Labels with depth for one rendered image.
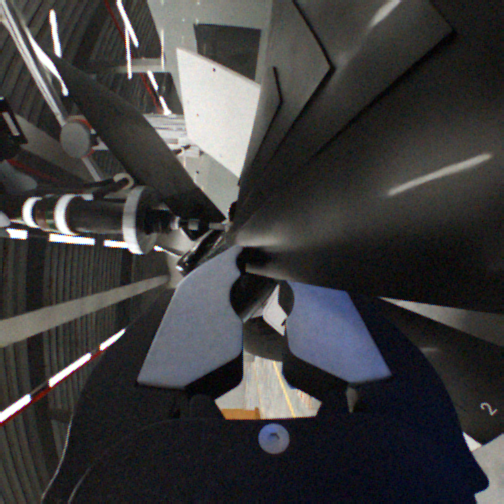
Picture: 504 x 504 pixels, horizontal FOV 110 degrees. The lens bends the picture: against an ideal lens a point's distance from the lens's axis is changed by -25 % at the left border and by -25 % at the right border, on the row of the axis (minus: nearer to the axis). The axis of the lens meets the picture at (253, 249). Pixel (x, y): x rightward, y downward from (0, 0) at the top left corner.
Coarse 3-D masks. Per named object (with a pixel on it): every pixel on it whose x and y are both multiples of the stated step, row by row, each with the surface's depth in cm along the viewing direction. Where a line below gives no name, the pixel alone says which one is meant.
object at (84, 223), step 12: (72, 204) 21; (84, 204) 21; (96, 204) 22; (108, 204) 22; (120, 204) 22; (72, 216) 21; (84, 216) 21; (96, 216) 21; (108, 216) 21; (120, 216) 21; (144, 216) 22; (156, 216) 22; (168, 216) 23; (72, 228) 22; (84, 228) 22; (96, 228) 22; (108, 228) 22; (120, 228) 22; (144, 228) 22; (156, 228) 22; (168, 228) 23
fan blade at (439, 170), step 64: (320, 0) 5; (384, 0) 3; (448, 0) 2; (320, 64) 5; (384, 64) 4; (448, 64) 3; (256, 128) 11; (320, 128) 6; (384, 128) 4; (448, 128) 3; (256, 192) 11; (320, 192) 6; (384, 192) 4; (448, 192) 3; (256, 256) 11; (320, 256) 6; (384, 256) 4; (448, 256) 3
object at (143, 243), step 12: (84, 192) 25; (96, 192) 24; (108, 192) 25; (132, 192) 21; (144, 192) 21; (132, 204) 20; (144, 204) 22; (156, 204) 25; (132, 216) 20; (132, 228) 20; (132, 240) 21; (144, 240) 23; (132, 252) 22; (144, 252) 23
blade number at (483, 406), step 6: (480, 402) 15; (486, 402) 15; (492, 402) 15; (474, 408) 16; (480, 408) 15; (486, 408) 15; (492, 408) 15; (498, 408) 14; (486, 414) 15; (492, 414) 15; (498, 414) 14
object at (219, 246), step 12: (228, 216) 36; (204, 240) 29; (216, 240) 28; (192, 252) 28; (204, 252) 27; (216, 252) 27; (180, 264) 27; (192, 264) 26; (252, 276) 27; (264, 276) 27; (252, 288) 27; (264, 288) 28; (252, 300) 27; (264, 300) 29; (240, 312) 26
